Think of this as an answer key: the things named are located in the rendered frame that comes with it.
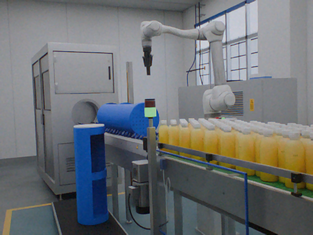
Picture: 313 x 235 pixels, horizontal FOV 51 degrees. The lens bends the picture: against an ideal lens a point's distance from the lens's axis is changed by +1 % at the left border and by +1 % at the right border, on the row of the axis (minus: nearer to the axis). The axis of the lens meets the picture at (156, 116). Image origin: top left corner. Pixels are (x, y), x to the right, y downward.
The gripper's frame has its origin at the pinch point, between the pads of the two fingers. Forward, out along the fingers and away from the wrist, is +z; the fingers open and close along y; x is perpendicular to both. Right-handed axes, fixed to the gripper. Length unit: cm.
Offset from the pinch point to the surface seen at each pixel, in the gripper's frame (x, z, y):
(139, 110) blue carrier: 13.4, 33.1, -1.4
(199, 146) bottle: 42, 54, -95
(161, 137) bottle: 36, 51, -55
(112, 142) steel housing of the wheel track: 12, 62, 45
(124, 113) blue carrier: 18.4, 34.5, 13.4
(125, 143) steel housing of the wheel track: 18, 61, 16
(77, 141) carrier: 45, 58, 51
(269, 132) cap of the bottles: 52, 43, -144
